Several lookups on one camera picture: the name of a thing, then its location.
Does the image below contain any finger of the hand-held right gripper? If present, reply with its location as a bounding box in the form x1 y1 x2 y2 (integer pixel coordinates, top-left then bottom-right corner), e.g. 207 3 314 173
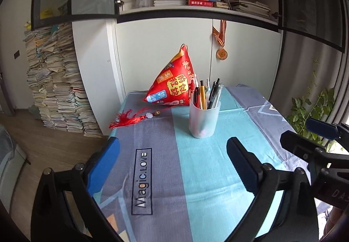
305 118 349 140
280 130 349 180

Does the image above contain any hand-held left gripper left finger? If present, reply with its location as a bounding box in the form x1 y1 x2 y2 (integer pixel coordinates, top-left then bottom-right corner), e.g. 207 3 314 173
31 137 123 242

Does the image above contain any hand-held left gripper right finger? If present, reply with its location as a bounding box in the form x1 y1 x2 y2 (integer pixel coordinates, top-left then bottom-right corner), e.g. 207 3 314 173
226 137 319 242

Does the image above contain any translucent plastic cup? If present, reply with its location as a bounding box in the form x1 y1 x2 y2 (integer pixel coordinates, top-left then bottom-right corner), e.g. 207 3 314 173
189 100 221 139

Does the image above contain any dark green pen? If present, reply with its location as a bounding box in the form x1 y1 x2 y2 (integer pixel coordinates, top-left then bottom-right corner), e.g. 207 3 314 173
209 82 217 109

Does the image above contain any yellow and black pen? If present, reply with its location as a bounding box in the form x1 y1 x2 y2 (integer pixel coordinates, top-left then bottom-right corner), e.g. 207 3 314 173
199 80 207 109

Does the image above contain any person's right hand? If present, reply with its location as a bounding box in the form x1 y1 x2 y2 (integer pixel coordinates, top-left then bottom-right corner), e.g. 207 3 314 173
324 207 347 241

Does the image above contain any green leafy plant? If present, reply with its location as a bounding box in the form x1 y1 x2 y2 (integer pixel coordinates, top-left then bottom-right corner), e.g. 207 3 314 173
285 59 344 152

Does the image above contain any red tassel with bell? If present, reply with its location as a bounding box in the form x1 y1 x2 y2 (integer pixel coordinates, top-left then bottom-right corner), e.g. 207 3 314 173
109 107 161 130

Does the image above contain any blue and grey tablecloth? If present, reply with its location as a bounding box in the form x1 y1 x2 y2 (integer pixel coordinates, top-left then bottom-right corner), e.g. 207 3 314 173
93 84 332 242

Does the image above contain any grey curtain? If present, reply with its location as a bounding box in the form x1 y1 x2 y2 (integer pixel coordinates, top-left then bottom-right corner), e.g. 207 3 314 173
281 0 349 128

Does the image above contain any tall stack of papers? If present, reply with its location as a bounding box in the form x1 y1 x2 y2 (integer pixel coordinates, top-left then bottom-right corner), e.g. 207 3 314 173
24 22 103 138

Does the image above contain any grey padded furniture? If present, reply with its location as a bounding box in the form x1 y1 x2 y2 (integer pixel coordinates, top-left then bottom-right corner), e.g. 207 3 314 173
0 124 29 193

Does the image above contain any white bookshelf cabinet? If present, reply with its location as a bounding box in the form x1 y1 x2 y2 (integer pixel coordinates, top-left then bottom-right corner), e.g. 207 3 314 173
31 0 345 136

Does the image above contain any red pyramid printed pillow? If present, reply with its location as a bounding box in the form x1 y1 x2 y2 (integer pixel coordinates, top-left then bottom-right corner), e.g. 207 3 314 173
142 44 197 107

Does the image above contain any gold medal on striped ribbon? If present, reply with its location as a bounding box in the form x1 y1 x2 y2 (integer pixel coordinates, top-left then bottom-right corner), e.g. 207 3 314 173
212 19 228 61

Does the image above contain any dark door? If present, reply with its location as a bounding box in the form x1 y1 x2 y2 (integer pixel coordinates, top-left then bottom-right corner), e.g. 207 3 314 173
0 64 15 117

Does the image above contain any small stack of books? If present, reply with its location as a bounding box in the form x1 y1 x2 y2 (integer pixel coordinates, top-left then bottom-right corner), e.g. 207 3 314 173
213 0 231 10

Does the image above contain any stack of red books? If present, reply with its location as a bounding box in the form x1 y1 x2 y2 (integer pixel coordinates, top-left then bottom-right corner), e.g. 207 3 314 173
187 0 214 8

